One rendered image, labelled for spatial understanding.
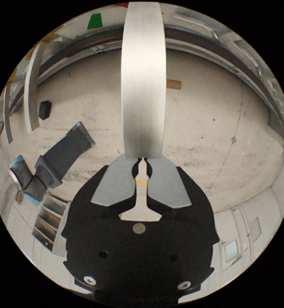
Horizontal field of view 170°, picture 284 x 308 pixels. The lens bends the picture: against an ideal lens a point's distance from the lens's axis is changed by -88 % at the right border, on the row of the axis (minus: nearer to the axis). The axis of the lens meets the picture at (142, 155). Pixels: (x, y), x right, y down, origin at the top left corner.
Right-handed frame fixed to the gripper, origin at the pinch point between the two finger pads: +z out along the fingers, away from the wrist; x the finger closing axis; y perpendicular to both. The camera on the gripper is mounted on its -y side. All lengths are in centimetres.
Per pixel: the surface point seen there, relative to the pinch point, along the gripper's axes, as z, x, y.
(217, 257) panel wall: -60, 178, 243
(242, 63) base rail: 13.2, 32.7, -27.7
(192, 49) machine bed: 66, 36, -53
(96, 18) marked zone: 5.8, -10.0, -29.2
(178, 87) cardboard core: 75, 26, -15
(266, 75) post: 7, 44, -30
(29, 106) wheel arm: 1.5, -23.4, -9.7
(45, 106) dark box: 71, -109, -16
